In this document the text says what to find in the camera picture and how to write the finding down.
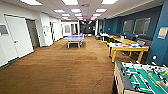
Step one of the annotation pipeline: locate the rectangular ceiling light panel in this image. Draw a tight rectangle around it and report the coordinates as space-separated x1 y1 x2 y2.
92 13 102 17
61 13 71 18
19 0 43 6
95 8 108 13
101 0 120 5
61 0 80 6
70 8 82 14
53 9 66 14
74 13 84 17

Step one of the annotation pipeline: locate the long wooden table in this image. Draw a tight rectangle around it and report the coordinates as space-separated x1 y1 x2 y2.
108 34 127 43
119 37 143 46

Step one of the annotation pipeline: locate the dark hallway doorway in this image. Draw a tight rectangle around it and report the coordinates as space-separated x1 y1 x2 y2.
25 19 41 50
50 21 60 43

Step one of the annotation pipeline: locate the yellow game table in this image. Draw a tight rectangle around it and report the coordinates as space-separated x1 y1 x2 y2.
107 41 150 64

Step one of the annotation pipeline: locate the yellow wall sign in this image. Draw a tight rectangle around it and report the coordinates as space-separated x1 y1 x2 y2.
157 27 168 41

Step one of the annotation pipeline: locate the metal door handle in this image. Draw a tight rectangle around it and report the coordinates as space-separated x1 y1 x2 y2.
12 39 19 44

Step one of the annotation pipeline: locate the white door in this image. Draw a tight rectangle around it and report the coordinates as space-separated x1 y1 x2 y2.
3 14 35 63

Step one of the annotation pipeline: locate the orange red bowl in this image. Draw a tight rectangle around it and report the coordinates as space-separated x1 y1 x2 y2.
122 43 132 49

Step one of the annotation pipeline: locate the small white table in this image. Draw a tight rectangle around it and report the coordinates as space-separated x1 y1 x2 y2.
99 32 111 43

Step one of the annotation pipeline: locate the white wall notice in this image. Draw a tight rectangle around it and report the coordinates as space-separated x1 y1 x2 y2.
42 24 51 35

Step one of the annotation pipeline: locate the green foosball table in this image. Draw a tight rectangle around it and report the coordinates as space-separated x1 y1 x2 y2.
113 60 168 94

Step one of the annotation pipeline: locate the framed interior window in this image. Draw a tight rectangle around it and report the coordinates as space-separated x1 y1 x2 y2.
133 17 152 36
122 19 135 35

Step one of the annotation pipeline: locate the blue ping pong table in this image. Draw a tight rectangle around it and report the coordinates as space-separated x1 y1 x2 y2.
62 33 85 50

